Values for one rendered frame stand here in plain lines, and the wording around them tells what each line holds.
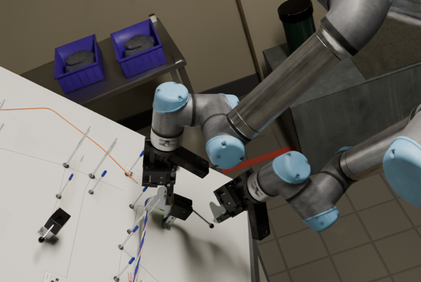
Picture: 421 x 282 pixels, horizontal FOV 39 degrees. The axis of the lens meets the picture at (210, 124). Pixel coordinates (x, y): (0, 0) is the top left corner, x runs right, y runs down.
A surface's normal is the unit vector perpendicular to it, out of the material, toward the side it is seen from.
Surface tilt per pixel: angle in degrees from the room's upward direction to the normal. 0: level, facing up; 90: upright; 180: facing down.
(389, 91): 90
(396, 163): 90
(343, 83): 0
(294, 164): 53
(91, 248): 49
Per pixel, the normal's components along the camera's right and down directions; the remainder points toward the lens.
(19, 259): 0.54, -0.68
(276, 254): -0.28, -0.77
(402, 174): -0.73, 0.54
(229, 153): 0.16, 0.55
